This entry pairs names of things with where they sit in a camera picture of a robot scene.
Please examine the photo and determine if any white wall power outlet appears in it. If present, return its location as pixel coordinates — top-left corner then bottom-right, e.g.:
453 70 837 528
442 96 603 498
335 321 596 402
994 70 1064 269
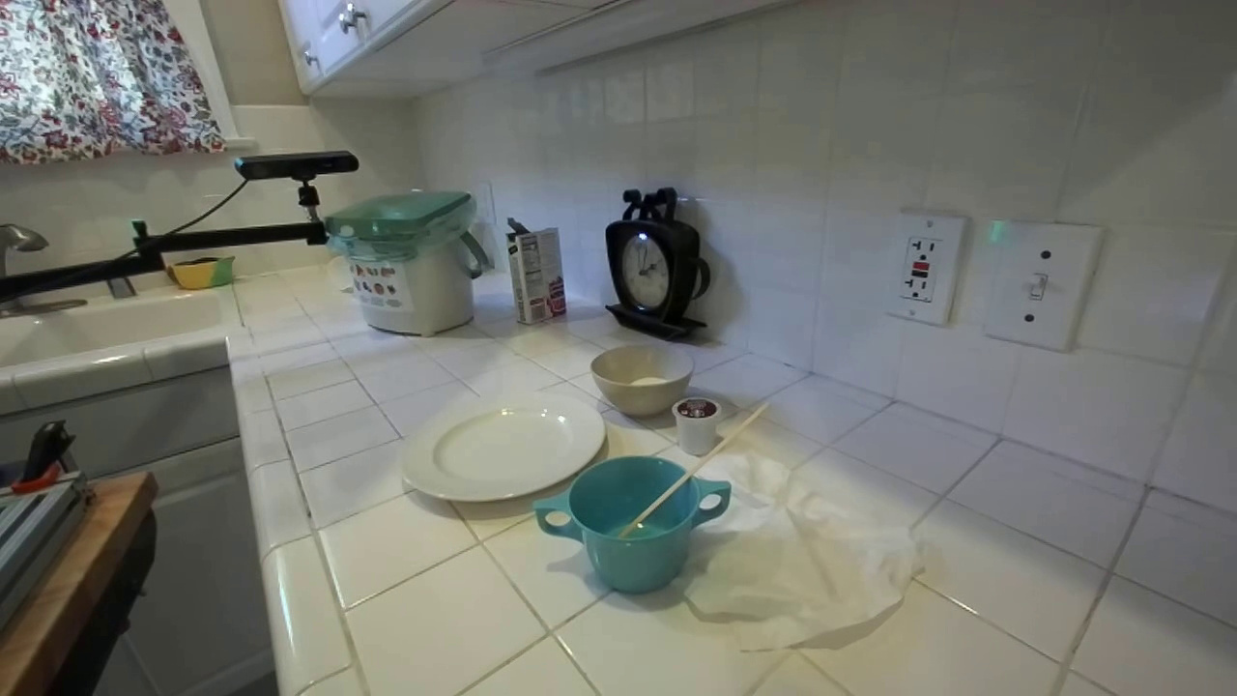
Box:
887 208 969 330

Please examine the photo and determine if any wooden board work surface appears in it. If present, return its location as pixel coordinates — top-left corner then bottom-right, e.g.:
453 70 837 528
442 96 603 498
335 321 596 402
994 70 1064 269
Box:
0 467 163 696

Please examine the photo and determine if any white upper wall cabinet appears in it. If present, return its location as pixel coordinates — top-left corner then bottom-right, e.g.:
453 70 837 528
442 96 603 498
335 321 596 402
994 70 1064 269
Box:
275 0 790 104

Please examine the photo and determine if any black and red hand tool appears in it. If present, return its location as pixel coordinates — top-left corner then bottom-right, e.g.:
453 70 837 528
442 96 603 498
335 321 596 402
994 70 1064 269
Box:
13 416 81 493

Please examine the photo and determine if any white wall light switch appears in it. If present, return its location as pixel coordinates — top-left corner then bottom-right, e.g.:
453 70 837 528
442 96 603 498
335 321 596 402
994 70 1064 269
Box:
979 219 1108 355

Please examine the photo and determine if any thin wooden stick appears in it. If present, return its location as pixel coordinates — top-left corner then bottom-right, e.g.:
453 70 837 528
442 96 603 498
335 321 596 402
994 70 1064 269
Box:
616 398 778 542

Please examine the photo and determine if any small printed carton box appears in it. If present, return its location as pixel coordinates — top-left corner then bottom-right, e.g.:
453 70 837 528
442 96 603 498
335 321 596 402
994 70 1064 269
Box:
502 216 572 330

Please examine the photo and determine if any small white cup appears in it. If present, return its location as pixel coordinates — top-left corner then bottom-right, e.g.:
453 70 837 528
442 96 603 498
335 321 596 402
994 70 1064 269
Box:
668 394 728 456

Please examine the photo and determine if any floral patterned curtain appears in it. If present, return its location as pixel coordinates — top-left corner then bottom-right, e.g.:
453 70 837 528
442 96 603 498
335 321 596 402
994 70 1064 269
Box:
0 0 226 170

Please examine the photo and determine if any white bin with green liner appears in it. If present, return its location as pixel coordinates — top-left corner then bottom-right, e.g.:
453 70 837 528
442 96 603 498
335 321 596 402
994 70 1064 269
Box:
323 188 497 340

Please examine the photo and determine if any black ornate table clock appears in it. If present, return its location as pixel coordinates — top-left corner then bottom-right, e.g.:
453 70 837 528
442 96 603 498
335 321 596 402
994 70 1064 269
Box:
603 184 715 342

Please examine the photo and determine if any teal two-handled pot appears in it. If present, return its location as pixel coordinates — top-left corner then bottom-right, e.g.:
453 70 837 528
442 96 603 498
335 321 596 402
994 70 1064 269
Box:
533 452 733 595

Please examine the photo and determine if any silver sink faucet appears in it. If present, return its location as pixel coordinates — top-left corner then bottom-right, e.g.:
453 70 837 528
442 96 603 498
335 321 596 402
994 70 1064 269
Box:
0 219 55 281

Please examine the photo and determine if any beige ceramic bowl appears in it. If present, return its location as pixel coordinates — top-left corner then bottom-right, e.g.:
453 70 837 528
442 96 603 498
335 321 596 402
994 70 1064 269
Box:
589 340 695 420

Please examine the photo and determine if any white ceramic sink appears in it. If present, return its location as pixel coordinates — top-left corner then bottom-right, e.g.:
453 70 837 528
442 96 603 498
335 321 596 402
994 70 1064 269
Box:
0 286 248 487

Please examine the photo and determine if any white round dinner plate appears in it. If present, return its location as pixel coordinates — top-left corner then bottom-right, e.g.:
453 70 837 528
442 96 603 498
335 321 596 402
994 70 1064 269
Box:
399 394 612 505

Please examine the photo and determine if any black bar-shaped camera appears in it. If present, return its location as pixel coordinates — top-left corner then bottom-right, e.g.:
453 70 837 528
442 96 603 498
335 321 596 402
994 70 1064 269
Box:
233 147 364 180

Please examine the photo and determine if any white crumpled cloth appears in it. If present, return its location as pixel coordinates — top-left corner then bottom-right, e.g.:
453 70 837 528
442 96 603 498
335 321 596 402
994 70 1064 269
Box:
680 448 927 654

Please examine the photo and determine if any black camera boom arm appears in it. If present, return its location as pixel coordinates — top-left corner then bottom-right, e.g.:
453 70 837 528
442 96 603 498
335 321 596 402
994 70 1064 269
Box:
0 176 333 301

